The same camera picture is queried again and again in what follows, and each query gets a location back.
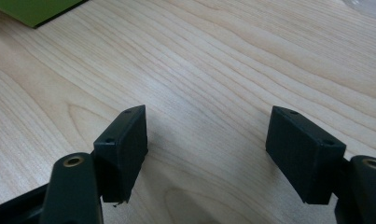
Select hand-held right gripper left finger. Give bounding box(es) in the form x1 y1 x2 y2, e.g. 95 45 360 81
92 105 149 205

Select clear plastic bag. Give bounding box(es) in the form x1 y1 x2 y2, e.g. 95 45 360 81
342 0 376 21

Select green board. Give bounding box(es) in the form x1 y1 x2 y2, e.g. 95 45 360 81
0 0 90 30

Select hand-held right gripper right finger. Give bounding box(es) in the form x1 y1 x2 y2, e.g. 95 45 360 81
265 105 347 205

